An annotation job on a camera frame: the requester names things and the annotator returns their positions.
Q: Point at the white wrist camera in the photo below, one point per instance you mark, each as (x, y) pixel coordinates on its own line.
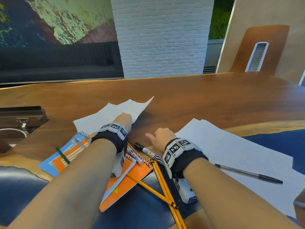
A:
(116, 166)
(185, 191)

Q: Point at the green pencil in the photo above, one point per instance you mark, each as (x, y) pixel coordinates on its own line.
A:
(62, 155)

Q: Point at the grey clear pen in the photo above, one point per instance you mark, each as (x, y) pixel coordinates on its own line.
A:
(250, 174)

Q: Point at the blue orange notebook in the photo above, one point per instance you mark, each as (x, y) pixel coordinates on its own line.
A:
(47, 166)

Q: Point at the black right wrist marker band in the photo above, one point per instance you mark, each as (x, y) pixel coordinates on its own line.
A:
(188, 162)

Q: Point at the brown wooden chair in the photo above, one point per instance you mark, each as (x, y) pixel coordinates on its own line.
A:
(278, 45)

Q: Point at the person's right forearm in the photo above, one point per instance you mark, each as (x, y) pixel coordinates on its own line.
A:
(226, 200)

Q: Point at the person's right hand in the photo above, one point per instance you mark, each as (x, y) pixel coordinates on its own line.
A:
(163, 139)

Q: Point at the green foliage wall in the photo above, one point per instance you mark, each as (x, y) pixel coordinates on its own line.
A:
(219, 21)

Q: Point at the brown metal-framed board panel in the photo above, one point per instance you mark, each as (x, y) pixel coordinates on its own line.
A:
(262, 11)

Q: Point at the dark sofa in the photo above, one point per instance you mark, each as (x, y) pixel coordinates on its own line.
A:
(59, 61)

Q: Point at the black left wrist marker band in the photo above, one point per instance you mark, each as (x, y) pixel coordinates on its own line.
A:
(107, 139)

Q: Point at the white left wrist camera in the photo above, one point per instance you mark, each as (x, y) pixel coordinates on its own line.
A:
(116, 166)

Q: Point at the black and white markers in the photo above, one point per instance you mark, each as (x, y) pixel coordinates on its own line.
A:
(135, 157)

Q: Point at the black wrist marker band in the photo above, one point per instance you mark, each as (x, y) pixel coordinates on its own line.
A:
(188, 162)
(107, 139)

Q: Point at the bunch of yellow pencils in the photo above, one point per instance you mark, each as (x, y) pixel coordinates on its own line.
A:
(166, 188)

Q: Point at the person's left hand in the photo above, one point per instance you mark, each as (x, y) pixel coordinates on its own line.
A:
(122, 121)

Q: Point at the dark wooden box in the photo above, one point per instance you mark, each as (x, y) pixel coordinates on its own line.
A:
(21, 114)

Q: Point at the person's left forearm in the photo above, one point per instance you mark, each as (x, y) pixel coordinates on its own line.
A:
(59, 188)

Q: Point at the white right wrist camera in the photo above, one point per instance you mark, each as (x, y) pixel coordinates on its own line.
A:
(185, 191)

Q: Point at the large abstract wall painting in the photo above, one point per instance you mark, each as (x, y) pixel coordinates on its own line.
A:
(71, 19)

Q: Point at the wooden table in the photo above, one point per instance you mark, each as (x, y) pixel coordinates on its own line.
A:
(202, 97)

